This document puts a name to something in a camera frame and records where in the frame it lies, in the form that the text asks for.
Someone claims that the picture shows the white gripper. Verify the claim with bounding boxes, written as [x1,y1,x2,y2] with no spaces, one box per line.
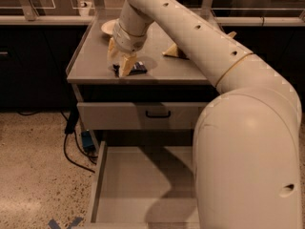
[108,19,147,77]

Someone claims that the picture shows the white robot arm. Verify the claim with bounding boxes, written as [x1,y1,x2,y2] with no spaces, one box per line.
[110,0,303,229]

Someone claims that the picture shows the closed top drawer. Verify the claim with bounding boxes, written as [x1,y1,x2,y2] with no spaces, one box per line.
[77,102,207,130]

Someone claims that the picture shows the grey drawer cabinet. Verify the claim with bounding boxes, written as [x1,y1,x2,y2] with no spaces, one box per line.
[68,19,217,146]

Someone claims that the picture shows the open middle drawer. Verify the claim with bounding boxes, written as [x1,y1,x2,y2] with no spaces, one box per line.
[76,142,199,229]

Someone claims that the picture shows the white paper bowl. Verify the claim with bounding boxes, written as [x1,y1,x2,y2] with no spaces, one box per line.
[101,19,116,36]

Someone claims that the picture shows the yellow brown chip bag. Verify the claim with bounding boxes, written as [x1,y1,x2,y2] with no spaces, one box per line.
[163,30,240,62]

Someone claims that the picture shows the blue power adapter box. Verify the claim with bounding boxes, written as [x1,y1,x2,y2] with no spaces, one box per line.
[81,131,94,152]

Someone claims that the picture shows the black drawer handle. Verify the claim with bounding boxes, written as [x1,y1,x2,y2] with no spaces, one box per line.
[145,111,172,119]

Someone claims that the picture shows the black power cable left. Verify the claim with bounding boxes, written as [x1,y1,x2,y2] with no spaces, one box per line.
[16,109,99,174]

